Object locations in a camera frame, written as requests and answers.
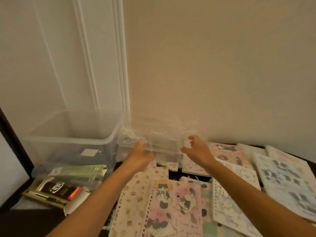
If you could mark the pink panda notebook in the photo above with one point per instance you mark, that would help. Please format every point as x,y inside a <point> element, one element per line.
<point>172,207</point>

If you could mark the clear tube of green pens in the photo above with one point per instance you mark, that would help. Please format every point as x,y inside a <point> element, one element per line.
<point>74,171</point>

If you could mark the person's right hand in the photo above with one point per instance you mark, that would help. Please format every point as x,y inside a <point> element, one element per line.
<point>201,153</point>

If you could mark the person's left hand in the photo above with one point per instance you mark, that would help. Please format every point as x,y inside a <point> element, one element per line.
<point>139,159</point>

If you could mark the black gold pen box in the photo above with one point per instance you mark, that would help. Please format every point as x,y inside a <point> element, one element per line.
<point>54,188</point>

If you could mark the cream snack print notebook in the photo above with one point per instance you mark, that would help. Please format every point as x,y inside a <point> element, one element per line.
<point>134,202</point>

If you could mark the pale green notebook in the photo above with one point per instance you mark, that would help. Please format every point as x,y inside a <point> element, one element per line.
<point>251,148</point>

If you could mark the white dotted notebook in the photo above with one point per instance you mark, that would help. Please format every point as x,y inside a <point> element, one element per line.
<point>192,166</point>

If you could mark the person's left forearm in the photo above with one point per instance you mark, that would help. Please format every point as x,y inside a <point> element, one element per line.
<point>98,207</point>

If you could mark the blue panda notebook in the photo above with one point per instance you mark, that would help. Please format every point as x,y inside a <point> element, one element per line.
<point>281,175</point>

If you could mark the clear plastic storage bin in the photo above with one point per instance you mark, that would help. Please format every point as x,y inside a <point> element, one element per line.
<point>74,125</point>

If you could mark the clear plastic bag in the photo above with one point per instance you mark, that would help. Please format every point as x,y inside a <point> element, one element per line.
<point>160,138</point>

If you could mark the person's right forearm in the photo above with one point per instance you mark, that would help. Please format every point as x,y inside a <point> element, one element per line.
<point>259,202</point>

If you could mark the black framed panel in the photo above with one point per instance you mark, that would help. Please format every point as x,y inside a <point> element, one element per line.
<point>14,145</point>

